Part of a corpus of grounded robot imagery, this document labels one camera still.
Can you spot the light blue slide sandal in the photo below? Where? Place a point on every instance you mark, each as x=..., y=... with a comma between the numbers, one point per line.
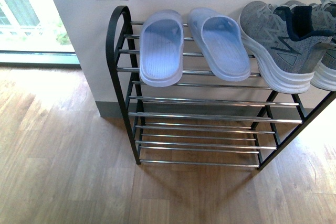
x=219, y=39

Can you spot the grey knit sneaker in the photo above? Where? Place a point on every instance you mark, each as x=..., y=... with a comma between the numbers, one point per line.
x=311, y=33
x=262, y=32

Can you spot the black metal shoe rack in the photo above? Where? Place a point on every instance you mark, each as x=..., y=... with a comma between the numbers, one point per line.
x=198, y=131

